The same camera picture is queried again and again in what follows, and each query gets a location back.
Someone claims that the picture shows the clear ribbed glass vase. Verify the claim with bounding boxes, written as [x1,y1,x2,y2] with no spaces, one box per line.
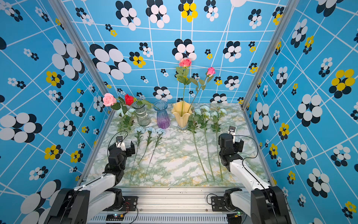
[131,101,151,127]

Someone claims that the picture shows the purple blue glass vase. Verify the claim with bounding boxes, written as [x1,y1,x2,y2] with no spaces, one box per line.
[153,100,171,129]

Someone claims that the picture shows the white blue flower stem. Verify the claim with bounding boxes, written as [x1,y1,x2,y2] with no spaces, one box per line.
[188,109,208,181]

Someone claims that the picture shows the red rose stem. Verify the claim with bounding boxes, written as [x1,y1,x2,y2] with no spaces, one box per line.
[125,94,153,109]

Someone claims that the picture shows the pink rose stem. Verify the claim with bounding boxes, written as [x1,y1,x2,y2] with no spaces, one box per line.
[103,93,125,111]

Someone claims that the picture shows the yellow fluted glass vase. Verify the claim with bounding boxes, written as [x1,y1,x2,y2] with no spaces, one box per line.
[171,101,193,133]

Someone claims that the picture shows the pink and blue flower bunch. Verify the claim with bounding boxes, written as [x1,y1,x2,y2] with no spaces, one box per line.
[176,58,216,115]

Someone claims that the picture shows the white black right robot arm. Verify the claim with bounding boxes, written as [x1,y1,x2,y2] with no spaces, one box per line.
[218,133,291,224]

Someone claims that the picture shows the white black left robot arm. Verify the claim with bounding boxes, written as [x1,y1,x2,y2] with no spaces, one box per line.
[44,142,136,224]

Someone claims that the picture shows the small green circuit board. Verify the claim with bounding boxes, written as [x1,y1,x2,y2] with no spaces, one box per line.
[106,213,125,222]

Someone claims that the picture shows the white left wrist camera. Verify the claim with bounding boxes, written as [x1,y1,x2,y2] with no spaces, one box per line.
[115,136,126,152]

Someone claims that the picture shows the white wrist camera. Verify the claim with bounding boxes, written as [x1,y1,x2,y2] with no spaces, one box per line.
[115,136,126,152]
[228,126,236,136]

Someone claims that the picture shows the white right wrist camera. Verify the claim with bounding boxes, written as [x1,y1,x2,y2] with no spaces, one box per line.
[228,126,236,136]

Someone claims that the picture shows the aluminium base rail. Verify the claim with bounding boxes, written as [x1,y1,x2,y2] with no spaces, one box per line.
[86,187,253,224]

